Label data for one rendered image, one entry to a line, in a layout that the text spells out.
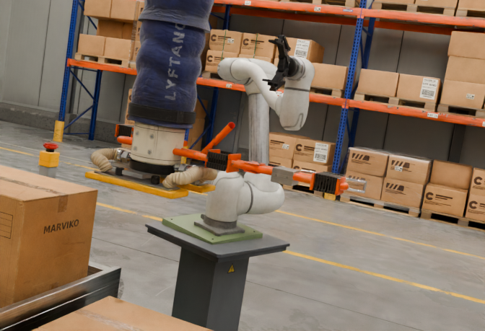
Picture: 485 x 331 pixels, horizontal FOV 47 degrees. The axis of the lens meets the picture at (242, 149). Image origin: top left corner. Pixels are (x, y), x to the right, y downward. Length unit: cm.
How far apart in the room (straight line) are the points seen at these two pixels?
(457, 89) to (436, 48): 157
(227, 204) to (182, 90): 89
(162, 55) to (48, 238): 82
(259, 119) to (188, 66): 98
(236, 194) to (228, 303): 52
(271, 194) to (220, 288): 50
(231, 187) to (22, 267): 97
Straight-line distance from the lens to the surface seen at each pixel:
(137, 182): 180
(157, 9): 182
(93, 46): 1106
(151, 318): 220
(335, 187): 162
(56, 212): 217
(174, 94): 180
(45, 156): 284
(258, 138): 272
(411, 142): 1015
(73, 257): 232
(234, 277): 268
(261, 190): 266
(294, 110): 222
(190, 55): 183
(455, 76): 885
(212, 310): 265
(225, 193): 255
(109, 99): 1237
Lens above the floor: 141
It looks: 5 degrees down
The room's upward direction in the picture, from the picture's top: 9 degrees clockwise
